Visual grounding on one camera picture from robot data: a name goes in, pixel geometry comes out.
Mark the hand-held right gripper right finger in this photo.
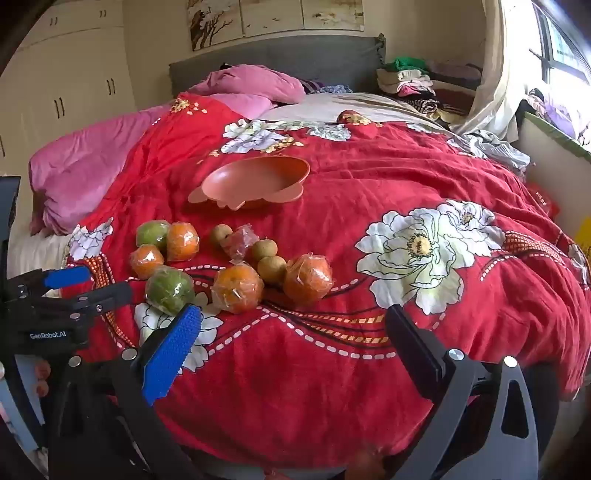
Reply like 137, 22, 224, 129
385, 304, 555, 480

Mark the pink scalloped bowl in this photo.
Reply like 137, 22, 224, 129
187, 156, 311, 212

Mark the white mattress sheet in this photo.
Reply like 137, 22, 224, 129
7, 226, 75, 296

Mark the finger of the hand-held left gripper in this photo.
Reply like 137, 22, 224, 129
41, 281, 134, 323
7, 265, 93, 302

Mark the green-edged window bench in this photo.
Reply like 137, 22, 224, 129
512, 111, 591, 241

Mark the plastic-wrapped green orange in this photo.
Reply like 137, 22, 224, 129
145, 266, 196, 316
136, 220, 171, 250

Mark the grey padded headboard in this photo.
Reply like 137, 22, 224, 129
168, 34, 386, 100

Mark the pink quilt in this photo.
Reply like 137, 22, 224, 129
28, 65, 306, 236

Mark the barred window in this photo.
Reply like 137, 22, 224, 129
531, 0, 591, 93

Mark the purple cloth pile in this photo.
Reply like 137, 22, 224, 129
526, 88, 591, 144

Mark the wall painting panel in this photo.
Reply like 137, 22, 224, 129
241, 0, 304, 37
187, 0, 244, 51
301, 0, 365, 32

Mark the beige bed sheet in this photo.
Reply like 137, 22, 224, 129
259, 92, 462, 134

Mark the red plastic bag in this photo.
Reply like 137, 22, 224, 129
526, 182, 561, 220

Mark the person's left hand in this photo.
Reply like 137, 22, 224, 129
33, 360, 51, 398

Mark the stack of folded clothes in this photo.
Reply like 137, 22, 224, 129
376, 55, 483, 125

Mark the red floral blanket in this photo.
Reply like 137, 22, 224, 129
60, 92, 591, 472

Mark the cream wardrobe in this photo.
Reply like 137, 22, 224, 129
0, 0, 139, 181

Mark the blue patterned cloth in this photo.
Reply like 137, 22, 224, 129
300, 79, 354, 95

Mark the crumpled grey white cloth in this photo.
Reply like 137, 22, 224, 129
445, 129, 532, 174

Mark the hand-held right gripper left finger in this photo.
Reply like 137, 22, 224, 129
48, 304, 204, 480

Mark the cream curtain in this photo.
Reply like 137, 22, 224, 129
462, 0, 550, 139

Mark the small red fruit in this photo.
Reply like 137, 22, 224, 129
222, 224, 260, 260

